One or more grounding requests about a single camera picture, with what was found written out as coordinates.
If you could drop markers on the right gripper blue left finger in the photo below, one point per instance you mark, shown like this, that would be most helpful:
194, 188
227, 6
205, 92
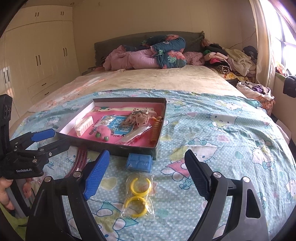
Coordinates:
94, 172

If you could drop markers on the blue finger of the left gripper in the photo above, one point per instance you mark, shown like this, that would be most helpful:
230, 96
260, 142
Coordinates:
43, 135

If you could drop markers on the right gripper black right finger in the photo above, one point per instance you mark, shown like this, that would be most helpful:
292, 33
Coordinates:
200, 173

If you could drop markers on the dark red banana hair clip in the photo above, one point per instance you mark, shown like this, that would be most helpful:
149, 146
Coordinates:
80, 160

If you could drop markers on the yellow rings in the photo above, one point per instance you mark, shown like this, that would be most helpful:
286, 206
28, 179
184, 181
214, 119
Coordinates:
137, 196

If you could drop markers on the sheer bow hair clip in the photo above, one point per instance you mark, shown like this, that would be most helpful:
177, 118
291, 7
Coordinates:
139, 117

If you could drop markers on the person's left hand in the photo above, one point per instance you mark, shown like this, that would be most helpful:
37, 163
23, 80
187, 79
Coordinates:
4, 198

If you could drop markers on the white hair comb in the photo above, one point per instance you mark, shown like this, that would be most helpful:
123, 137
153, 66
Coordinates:
82, 125

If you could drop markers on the Hello Kitty blue bedsheet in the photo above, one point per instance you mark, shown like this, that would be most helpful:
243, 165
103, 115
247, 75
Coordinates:
233, 135

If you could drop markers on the blue plastic case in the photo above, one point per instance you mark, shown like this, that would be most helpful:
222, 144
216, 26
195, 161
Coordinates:
139, 163

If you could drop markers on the clear packaged hair accessory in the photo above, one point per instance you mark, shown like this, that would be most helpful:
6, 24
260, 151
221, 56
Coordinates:
134, 134

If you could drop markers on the dark shallow cardboard box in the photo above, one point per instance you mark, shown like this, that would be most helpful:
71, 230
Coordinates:
118, 102

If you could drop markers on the cream wardrobe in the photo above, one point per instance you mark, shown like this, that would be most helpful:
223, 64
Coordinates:
38, 54

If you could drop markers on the beige bed cover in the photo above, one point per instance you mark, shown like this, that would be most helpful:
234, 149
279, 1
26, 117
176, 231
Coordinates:
198, 79

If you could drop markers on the pink folded quilt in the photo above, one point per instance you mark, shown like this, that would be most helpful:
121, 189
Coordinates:
119, 58

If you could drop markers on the pile of clothes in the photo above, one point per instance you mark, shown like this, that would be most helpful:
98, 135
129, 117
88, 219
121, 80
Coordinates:
239, 69

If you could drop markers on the cream curtain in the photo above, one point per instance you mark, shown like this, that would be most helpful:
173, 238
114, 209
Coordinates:
269, 41

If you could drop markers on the dark clothes on windowsill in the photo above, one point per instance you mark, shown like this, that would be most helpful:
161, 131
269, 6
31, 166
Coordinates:
289, 87

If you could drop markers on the dark floral quilt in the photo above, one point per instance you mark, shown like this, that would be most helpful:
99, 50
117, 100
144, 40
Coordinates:
167, 50

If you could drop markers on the grey headboard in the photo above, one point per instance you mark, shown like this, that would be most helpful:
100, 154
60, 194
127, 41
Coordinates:
104, 48

